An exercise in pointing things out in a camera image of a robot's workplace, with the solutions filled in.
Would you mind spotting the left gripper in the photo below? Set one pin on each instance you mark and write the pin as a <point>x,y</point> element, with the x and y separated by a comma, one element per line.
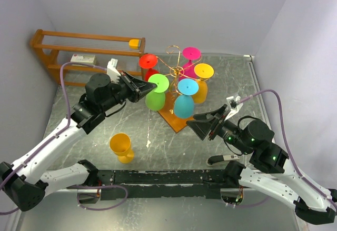
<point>137,88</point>

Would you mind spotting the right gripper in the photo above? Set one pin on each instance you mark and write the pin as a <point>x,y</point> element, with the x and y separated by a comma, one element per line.
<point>214,120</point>

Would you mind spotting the green wine glass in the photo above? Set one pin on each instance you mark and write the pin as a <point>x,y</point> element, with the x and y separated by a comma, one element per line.
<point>155,100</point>

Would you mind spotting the red wine glass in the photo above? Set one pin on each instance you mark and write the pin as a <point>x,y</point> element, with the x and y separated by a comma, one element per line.
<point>148,62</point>

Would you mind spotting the blue wine glass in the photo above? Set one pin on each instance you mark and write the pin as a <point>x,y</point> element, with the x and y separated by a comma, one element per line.
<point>184,104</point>

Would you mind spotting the orange wine glass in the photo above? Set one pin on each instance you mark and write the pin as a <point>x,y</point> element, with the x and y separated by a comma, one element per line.
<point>203,71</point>
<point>120,144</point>

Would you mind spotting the pink wine glass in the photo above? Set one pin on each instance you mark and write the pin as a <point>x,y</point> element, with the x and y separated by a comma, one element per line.
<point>191,54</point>

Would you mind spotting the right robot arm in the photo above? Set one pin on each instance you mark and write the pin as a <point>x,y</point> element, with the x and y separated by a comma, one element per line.
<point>273,173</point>

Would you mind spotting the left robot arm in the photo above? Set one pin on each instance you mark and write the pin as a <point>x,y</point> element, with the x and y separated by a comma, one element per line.
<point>26,180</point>

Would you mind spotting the wooden shelf rack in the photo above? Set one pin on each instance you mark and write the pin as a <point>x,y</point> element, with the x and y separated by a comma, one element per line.
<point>48,53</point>

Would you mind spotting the yellow block on shelf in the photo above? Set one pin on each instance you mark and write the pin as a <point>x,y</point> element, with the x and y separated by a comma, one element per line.
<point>135,44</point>

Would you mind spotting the white box on shelf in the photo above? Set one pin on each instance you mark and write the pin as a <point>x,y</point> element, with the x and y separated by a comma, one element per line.
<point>83,58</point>

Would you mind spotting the gold wire glass rack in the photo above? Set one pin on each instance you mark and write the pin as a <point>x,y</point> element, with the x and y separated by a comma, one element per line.
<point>176,124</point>

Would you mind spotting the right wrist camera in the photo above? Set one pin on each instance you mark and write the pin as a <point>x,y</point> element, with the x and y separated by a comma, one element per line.
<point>234,105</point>

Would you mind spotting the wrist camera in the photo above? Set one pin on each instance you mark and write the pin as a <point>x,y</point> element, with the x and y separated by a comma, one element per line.
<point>112,71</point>
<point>234,105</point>

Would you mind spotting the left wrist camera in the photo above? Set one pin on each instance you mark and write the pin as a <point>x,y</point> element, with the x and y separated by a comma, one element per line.
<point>112,71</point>

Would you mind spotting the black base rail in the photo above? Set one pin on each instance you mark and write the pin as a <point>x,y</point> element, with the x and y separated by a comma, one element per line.
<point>207,183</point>

